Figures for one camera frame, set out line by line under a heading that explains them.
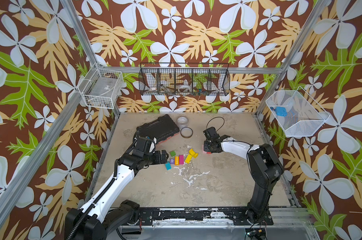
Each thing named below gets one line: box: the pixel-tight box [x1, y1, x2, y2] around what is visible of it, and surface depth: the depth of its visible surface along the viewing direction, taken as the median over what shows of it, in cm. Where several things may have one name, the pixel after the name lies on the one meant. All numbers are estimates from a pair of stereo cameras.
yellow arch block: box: [188, 148, 199, 159], surface depth 98 cm
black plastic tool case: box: [136, 114, 180, 144], surface depth 107 cm
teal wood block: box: [165, 161, 172, 171], surface depth 93 cm
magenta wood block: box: [179, 154, 185, 165], surface depth 98 cm
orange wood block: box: [174, 156, 180, 166], surface depth 95 cm
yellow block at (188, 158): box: [185, 154, 193, 164], surface depth 97 cm
